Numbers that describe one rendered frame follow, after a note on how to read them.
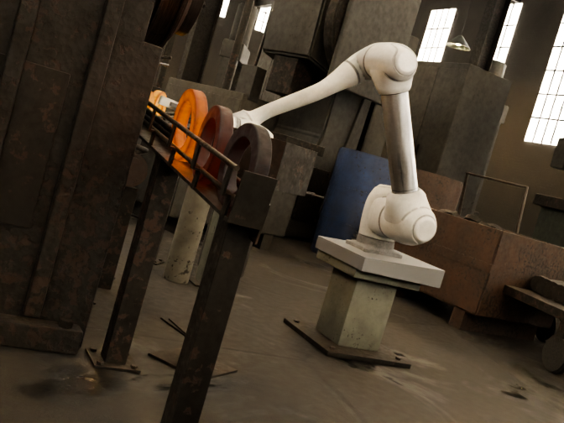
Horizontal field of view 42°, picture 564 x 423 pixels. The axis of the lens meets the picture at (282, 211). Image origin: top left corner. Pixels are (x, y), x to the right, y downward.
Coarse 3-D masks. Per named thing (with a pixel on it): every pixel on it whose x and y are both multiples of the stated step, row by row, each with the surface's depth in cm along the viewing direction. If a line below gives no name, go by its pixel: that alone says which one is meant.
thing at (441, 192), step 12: (420, 180) 594; (432, 180) 592; (444, 180) 593; (456, 180) 600; (432, 192) 593; (444, 192) 595; (456, 192) 602; (432, 204) 594; (444, 204) 597; (456, 204) 608
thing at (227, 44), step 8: (240, 8) 1145; (256, 8) 1148; (240, 16) 1144; (256, 16) 1156; (232, 24) 1157; (248, 24) 1146; (232, 32) 1149; (248, 32) 1150; (224, 40) 1121; (232, 40) 1121; (248, 40) 1156; (224, 48) 1121; (224, 56) 1123; (240, 56) 1121; (248, 56) 1195; (224, 64) 1123; (240, 64) 1157; (224, 72) 1124; (216, 80) 1125; (232, 80) 1191; (232, 88) 1191
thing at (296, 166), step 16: (272, 144) 204; (288, 144) 203; (272, 160) 204; (288, 160) 206; (304, 160) 214; (240, 176) 208; (272, 176) 204; (288, 176) 209; (304, 176) 217; (288, 192) 211; (304, 192) 220; (160, 352) 223; (176, 352) 227; (224, 368) 225
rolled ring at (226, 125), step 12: (216, 108) 168; (228, 108) 168; (204, 120) 175; (216, 120) 166; (228, 120) 164; (204, 132) 175; (216, 132) 164; (228, 132) 162; (216, 144) 161; (204, 156) 175; (204, 168) 166; (216, 168) 163; (204, 180) 167
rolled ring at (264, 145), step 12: (240, 132) 153; (252, 132) 148; (264, 132) 148; (228, 144) 157; (240, 144) 155; (252, 144) 147; (264, 144) 145; (228, 156) 156; (240, 156) 157; (252, 156) 146; (264, 156) 144; (252, 168) 144; (264, 168) 144
